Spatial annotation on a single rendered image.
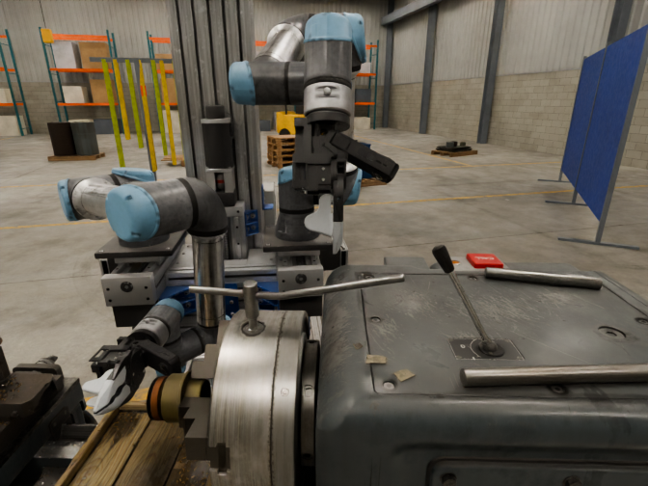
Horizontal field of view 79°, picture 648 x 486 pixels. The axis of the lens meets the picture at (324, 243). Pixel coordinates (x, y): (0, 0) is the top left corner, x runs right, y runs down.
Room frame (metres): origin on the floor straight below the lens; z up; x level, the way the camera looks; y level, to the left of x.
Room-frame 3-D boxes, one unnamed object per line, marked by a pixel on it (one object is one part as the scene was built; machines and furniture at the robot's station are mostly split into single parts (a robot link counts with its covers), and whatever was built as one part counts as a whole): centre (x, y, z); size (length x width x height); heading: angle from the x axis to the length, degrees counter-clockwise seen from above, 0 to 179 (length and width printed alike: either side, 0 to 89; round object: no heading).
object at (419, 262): (0.78, -0.18, 1.24); 0.09 x 0.08 x 0.03; 88
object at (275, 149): (10.30, 0.76, 0.36); 1.26 x 0.86 x 0.73; 116
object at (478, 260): (0.78, -0.35, 1.26); 0.06 x 0.06 x 0.02; 88
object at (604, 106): (6.16, -4.02, 1.18); 4.12 x 0.80 x 2.35; 156
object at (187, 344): (0.86, 0.39, 0.98); 0.11 x 0.08 x 0.11; 137
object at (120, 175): (1.19, 0.59, 1.33); 0.13 x 0.12 x 0.14; 137
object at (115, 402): (0.58, 0.41, 1.06); 0.09 x 0.06 x 0.03; 178
